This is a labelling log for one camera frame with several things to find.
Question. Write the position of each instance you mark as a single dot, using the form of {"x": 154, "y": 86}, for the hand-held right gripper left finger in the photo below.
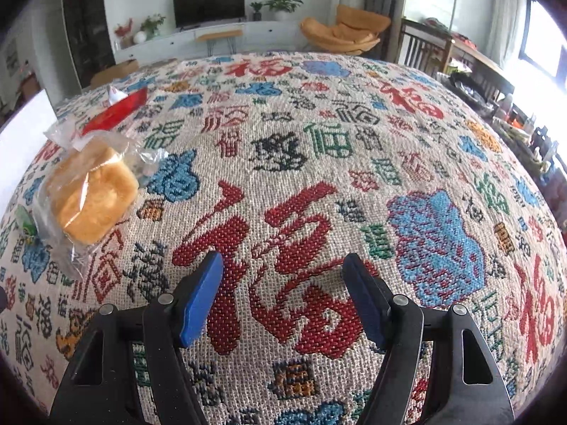
{"x": 201, "y": 301}

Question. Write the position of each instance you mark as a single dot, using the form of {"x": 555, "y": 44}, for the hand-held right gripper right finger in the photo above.
{"x": 367, "y": 301}

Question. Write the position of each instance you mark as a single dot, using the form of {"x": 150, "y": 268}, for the bread loaf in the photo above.
{"x": 93, "y": 190}

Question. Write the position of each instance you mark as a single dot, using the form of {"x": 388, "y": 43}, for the green snack packet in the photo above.
{"x": 26, "y": 225}

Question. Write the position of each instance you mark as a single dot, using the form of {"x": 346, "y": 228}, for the printed woven blanket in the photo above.
{"x": 310, "y": 164}

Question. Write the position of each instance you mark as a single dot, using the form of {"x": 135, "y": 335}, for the red snack packet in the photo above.
{"x": 117, "y": 113}

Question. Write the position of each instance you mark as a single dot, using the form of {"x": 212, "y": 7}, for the small white snack packet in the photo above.
{"x": 114, "y": 95}

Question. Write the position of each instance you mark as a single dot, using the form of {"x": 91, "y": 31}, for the black bag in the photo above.
{"x": 474, "y": 88}

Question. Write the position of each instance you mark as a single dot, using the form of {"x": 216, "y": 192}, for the brown cardboard box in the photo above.
{"x": 113, "y": 71}

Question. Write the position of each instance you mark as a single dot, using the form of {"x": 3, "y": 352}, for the wooden chair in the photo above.
{"x": 425, "y": 48}

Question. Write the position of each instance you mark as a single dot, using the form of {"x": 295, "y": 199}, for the small wooden stool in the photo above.
{"x": 219, "y": 34}

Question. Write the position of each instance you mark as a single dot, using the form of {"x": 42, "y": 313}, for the round white vase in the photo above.
{"x": 140, "y": 37}

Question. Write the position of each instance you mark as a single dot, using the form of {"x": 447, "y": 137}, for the orange lounge chair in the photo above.
{"x": 341, "y": 31}

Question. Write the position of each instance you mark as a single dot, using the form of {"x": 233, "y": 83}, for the white television cabinet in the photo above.
{"x": 274, "y": 31}

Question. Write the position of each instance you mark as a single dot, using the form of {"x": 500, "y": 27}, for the flowering green potted plant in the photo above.
{"x": 152, "y": 24}

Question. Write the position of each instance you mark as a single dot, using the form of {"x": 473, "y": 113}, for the red flower arrangement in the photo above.
{"x": 123, "y": 31}

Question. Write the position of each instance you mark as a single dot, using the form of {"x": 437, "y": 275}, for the black flat television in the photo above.
{"x": 208, "y": 5}

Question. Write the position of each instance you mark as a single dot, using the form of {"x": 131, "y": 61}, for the small green potted plant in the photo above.
{"x": 256, "y": 10}

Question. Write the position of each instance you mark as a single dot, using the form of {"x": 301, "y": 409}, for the grey curtain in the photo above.
{"x": 385, "y": 0}

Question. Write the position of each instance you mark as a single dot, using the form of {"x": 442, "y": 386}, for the dark glass display cabinet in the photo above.
{"x": 86, "y": 22}

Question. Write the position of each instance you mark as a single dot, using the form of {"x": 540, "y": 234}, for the large green potted plant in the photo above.
{"x": 281, "y": 4}

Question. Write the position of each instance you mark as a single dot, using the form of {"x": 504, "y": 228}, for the bright window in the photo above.
{"x": 540, "y": 44}

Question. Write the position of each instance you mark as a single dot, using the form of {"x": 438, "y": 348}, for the white sheer curtain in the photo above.
{"x": 509, "y": 17}

